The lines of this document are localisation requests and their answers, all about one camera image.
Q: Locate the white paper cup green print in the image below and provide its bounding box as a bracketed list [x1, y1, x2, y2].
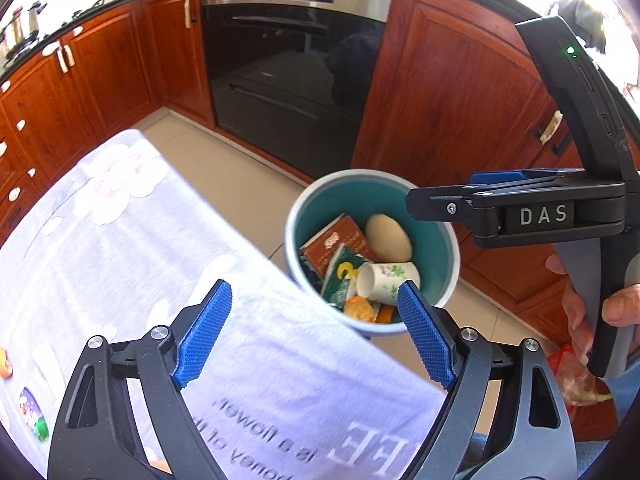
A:
[356, 261, 421, 307]

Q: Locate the person's right hand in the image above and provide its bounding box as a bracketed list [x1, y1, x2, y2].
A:
[545, 255, 640, 368]

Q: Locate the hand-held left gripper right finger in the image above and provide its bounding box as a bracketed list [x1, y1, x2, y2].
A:
[396, 281, 578, 480]

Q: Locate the white bin teal inside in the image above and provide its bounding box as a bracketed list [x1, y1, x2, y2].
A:
[285, 170, 460, 338]

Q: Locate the purple floral tablecloth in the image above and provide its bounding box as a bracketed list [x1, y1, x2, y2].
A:
[0, 129, 448, 480]

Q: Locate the steel cooking pot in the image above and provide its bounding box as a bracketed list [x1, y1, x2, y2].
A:
[0, 2, 48, 58]

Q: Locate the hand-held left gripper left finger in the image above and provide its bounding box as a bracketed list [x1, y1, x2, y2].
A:
[47, 279, 234, 480]

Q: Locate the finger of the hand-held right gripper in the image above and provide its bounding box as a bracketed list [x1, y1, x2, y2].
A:
[406, 185, 501, 223]
[469, 170, 591, 187]

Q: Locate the black gas stove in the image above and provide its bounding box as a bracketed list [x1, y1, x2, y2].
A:
[60, 0, 108, 28]

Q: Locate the person's blue jeans leg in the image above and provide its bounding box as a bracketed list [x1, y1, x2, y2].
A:
[605, 375, 640, 423]

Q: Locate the black built-in oven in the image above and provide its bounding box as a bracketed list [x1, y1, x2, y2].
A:
[199, 0, 396, 181]

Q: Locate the dark green snack wrapper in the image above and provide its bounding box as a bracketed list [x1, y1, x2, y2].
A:
[320, 244, 373, 311]

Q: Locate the small colourful wrapper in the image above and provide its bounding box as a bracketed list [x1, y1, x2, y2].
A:
[19, 387, 51, 442]

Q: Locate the brown snack box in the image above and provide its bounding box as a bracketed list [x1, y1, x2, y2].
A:
[300, 214, 373, 281]

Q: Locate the red plastic snack bag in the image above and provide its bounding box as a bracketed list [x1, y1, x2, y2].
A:
[547, 344, 613, 408]

